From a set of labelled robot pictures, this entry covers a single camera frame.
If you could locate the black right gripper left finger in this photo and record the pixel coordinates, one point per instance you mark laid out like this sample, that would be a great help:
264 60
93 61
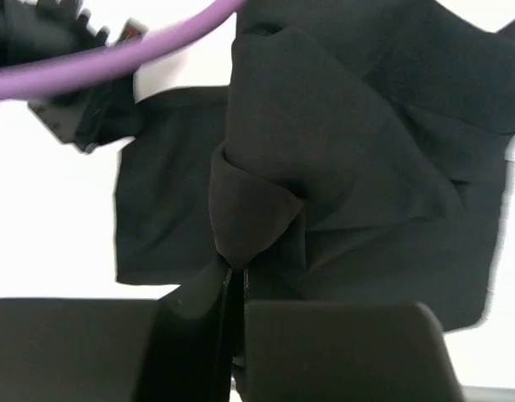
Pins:
117 350

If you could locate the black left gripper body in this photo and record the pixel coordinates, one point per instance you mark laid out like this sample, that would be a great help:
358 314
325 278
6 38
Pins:
53 59

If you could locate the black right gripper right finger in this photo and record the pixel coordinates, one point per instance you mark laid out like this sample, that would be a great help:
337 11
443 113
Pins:
328 351

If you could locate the black trousers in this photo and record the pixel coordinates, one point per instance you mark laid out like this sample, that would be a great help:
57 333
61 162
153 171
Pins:
357 155

